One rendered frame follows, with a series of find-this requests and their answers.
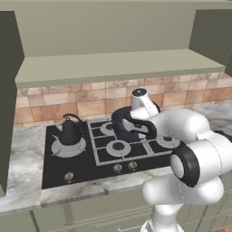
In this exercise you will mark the dark blue pot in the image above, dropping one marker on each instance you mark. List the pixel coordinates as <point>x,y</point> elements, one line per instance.
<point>122,128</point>

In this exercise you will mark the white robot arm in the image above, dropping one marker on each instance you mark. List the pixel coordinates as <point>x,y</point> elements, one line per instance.
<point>193,142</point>

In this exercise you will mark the pale green base cupboard door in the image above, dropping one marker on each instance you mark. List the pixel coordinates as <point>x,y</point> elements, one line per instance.
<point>219,213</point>
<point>45,222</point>

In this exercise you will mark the olive open wall cupboard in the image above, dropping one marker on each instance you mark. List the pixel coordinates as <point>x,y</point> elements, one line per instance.
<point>105,66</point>

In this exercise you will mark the olive cupboard door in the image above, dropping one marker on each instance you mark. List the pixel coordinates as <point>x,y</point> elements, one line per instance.
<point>211,33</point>
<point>7,120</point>

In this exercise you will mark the black kettle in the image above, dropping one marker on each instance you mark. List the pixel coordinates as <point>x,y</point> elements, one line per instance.
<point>69,134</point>

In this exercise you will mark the black hob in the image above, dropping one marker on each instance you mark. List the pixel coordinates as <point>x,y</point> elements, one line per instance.
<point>81,163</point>

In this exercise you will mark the pale green drawer front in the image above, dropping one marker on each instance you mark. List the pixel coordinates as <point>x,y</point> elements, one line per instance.
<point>105,207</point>

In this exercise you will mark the brass hob knob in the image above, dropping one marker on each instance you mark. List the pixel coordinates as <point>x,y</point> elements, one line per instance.
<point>117,167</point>
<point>69,176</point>
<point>132,165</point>

